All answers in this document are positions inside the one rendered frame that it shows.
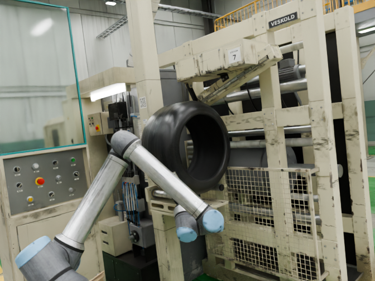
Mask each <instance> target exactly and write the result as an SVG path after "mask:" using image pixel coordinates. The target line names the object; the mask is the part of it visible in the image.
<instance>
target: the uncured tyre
mask: <svg viewBox="0 0 375 281"><path fill-rule="evenodd" d="M184 126H186V127H187V129H188V131H189V132H190V134H191V137H192V140H193V149H194V150H193V158H192V160H191V163H190V166H189V167H188V169H187V170H186V169H185V167H184V165H183V163H182V160H181V157H180V137H181V133H182V130H183V128H184ZM141 142H142V146H143V147H144V148H145V149H147V150H148V151H149V152H150V153H151V154H152V155H153V156H154V157H156V158H157V159H158V160H159V161H160V162H161V163H162V164H163V165H164V166H166V167H167V168H168V169H169V170H170V171H171V172H176V174H177V176H178V178H179V179H180V180H182V181H183V183H184V184H186V185H187V186H188V187H189V188H190V189H192V190H193V191H194V192H195V193H196V194H197V195H199V194H202V193H206V192H208V191H210V190H211V189H212V188H214V187H215V186H216V185H217V184H218V183H219V181H220V180H221V179H222V177H223V175H224V173H225V171H226V169H227V167H228V163H229V158H230V139H229V134H228V131H227V128H226V126H225V124H224V122H223V120H222V118H221V117H220V115H219V114H218V113H217V112H216V111H215V110H214V109H213V108H212V107H211V106H209V105H208V104H205V103H202V102H199V101H185V102H180V103H175V104H170V105H166V106H164V107H162V108H161V109H159V110H158V111H156V112H155V113H154V114H153V115H152V116H151V117H150V118H149V120H148V121H147V123H146V125H145V127H144V129H143V132H142V137H141Z"/></svg>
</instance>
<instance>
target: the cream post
mask: <svg viewBox="0 0 375 281"><path fill-rule="evenodd" d="M126 8H127V17H128V25H129V34H130V39H131V48H132V57H133V66H134V75H135V80H136V89H137V97H138V106H139V111H140V120H141V129H142V132H143V129H144V127H145V125H146V124H144V123H143V120H144V119H147V121H148V120H149V118H150V117H151V116H152V115H153V114H154V113H155V112H156V111H158V110H159V109H161V108H162V107H164V105H163V99H162V90H161V81H160V72H159V66H158V57H157V48H156V39H155V30H154V25H153V15H152V6H151V0H126ZM144 96H145V97H146V105H147V107H146V108H142V109H141V108H140V99H139V98H141V97H144ZM152 219H153V228H154V233H155V242H156V251H157V260H158V268H159V274H160V281H184V272H183V267H182V258H181V249H180V240H179V239H178V237H177V233H176V225H175V219H174V217H173V216H169V215H163V214H158V213H155V212H152Z"/></svg>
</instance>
